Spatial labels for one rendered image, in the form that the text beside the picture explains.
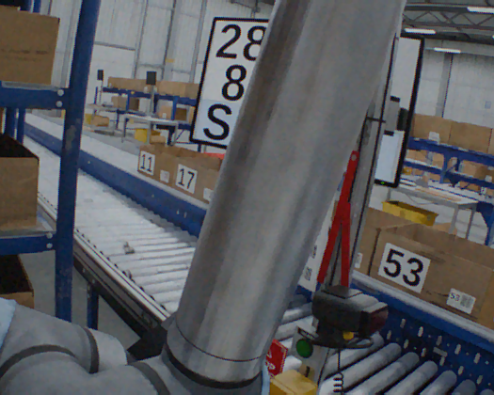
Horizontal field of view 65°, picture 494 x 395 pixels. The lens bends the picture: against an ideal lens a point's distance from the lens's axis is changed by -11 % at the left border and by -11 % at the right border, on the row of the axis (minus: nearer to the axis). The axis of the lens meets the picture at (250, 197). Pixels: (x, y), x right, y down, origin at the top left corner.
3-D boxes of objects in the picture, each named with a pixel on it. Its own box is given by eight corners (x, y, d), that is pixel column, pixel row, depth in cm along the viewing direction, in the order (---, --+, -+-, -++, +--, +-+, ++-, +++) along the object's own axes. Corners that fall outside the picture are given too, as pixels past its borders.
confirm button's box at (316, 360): (286, 355, 77) (294, 323, 76) (297, 350, 80) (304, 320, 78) (313, 372, 73) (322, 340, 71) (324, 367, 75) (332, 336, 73)
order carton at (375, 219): (280, 239, 164) (289, 196, 160) (326, 233, 184) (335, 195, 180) (365, 277, 136) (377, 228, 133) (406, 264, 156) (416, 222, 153)
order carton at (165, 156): (135, 172, 246) (139, 144, 242) (177, 173, 266) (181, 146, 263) (171, 189, 219) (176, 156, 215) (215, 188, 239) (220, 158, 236)
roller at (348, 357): (274, 406, 88) (261, 411, 92) (389, 343, 124) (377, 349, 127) (265, 387, 90) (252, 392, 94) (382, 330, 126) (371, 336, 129)
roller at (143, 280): (129, 296, 136) (123, 286, 139) (245, 276, 172) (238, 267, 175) (133, 286, 134) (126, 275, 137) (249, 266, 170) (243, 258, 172)
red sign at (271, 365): (243, 374, 89) (252, 325, 87) (246, 373, 90) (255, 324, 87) (295, 414, 78) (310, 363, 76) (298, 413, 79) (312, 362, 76)
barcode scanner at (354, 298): (360, 369, 62) (371, 307, 61) (303, 344, 70) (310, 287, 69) (382, 356, 66) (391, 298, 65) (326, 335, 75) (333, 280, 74)
